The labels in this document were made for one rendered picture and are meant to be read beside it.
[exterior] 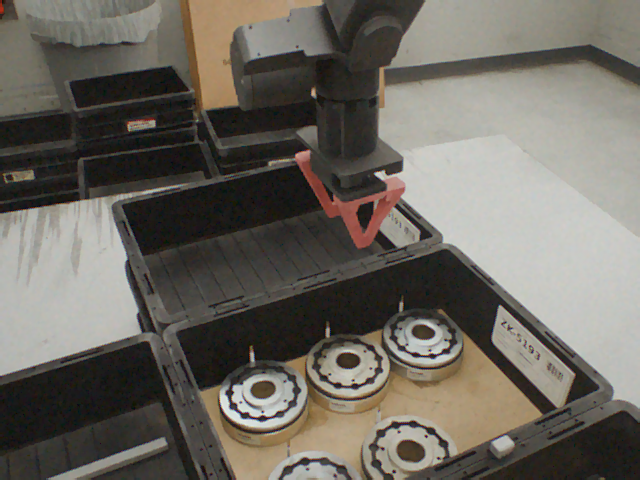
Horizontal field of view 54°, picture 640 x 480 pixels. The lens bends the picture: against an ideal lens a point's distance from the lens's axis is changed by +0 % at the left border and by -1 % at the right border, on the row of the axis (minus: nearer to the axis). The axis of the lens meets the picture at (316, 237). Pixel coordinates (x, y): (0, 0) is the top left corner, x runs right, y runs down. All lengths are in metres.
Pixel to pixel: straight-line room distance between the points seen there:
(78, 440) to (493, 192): 1.02
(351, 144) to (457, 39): 3.51
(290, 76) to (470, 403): 0.46
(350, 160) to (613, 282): 0.78
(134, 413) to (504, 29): 3.72
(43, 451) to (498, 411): 0.52
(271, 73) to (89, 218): 0.93
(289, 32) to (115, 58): 2.38
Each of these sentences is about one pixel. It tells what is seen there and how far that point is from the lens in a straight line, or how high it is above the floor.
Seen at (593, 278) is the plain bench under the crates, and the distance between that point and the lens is 1.26.
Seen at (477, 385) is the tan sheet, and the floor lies 0.83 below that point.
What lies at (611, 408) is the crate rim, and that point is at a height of 0.93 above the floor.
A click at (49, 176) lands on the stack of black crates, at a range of 2.30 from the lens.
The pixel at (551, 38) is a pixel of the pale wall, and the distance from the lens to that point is 4.46.
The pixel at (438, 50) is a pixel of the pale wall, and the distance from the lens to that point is 4.02.
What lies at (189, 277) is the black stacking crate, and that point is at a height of 0.83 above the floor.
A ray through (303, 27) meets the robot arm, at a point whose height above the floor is 1.27.
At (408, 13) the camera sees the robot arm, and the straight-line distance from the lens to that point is 0.50.
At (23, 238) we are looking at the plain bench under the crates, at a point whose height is 0.70.
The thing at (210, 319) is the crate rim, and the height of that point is 0.93.
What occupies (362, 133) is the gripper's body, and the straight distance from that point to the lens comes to 0.57.
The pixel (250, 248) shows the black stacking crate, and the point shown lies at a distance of 1.02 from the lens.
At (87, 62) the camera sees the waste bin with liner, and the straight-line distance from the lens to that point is 2.89.
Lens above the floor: 1.42
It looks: 35 degrees down
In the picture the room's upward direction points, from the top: straight up
